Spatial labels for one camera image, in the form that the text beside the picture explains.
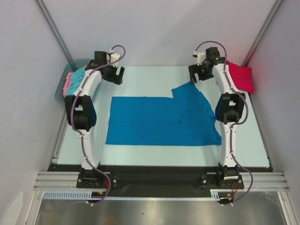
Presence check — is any teal plastic basket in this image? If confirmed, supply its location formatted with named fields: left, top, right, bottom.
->
left=55, top=59, right=91, bottom=102

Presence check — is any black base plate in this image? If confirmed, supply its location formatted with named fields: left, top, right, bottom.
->
left=201, top=173, right=244, bottom=190
left=76, top=169, right=119, bottom=189

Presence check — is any pink t shirt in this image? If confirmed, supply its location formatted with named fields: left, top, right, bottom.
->
left=63, top=72, right=73, bottom=97

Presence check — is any right aluminium corner post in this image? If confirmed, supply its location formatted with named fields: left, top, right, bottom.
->
left=242, top=0, right=285, bottom=67

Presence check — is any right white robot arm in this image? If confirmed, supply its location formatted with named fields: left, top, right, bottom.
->
left=188, top=47, right=247, bottom=189

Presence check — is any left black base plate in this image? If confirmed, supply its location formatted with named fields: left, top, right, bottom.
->
left=76, top=169, right=119, bottom=189

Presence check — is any left aluminium corner post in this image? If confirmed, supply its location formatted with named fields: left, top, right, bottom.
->
left=34, top=0, right=73, bottom=62

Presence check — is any right slotted cable duct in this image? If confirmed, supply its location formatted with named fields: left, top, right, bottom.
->
left=211, top=189, right=235, bottom=201

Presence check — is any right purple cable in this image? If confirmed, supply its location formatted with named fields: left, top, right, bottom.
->
left=193, top=41, right=254, bottom=206

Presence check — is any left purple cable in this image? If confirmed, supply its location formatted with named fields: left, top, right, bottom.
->
left=71, top=45, right=127, bottom=207

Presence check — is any dark blue t shirt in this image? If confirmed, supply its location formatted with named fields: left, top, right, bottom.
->
left=106, top=83, right=221, bottom=146

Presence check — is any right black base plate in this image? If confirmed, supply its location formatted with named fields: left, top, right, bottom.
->
left=201, top=173, right=244, bottom=190

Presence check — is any aluminium front rail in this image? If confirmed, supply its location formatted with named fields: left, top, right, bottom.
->
left=33, top=172, right=289, bottom=191

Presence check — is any light blue t shirt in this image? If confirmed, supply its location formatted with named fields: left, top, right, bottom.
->
left=67, top=66, right=86, bottom=96

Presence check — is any aluminium corner post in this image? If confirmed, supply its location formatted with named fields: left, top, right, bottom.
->
left=242, top=0, right=285, bottom=67
left=34, top=0, right=73, bottom=62

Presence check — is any black front mat strip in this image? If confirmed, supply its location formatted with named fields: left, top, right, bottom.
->
left=46, top=164, right=272, bottom=201

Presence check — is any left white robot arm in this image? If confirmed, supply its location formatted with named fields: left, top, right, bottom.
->
left=64, top=49, right=125, bottom=188

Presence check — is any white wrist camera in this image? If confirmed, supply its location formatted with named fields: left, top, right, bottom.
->
left=109, top=49, right=121, bottom=68
left=193, top=51, right=206, bottom=66

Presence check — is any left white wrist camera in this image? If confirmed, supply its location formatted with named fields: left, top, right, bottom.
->
left=109, top=49, right=121, bottom=68

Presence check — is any slotted cable duct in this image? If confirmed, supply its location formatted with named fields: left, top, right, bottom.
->
left=44, top=190, right=106, bottom=200
left=211, top=189, right=235, bottom=201

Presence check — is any folded red t shirt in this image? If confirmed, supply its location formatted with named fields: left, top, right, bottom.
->
left=228, top=61, right=254, bottom=94

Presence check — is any purple cable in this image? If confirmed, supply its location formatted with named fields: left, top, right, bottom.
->
left=193, top=41, right=254, bottom=206
left=71, top=45, right=127, bottom=207

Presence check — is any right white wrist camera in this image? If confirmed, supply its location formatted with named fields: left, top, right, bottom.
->
left=193, top=51, right=206, bottom=66

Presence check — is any left slotted cable duct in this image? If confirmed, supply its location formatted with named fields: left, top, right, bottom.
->
left=44, top=190, right=106, bottom=200

